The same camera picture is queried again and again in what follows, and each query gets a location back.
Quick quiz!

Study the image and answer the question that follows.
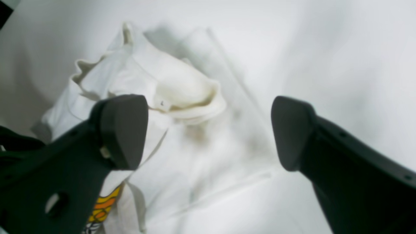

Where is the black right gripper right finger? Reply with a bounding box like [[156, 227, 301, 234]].
[[271, 96, 416, 234]]

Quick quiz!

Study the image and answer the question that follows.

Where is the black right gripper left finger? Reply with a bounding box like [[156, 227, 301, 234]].
[[0, 95, 148, 234]]

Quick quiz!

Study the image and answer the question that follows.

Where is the white T-shirt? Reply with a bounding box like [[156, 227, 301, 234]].
[[32, 22, 280, 234]]

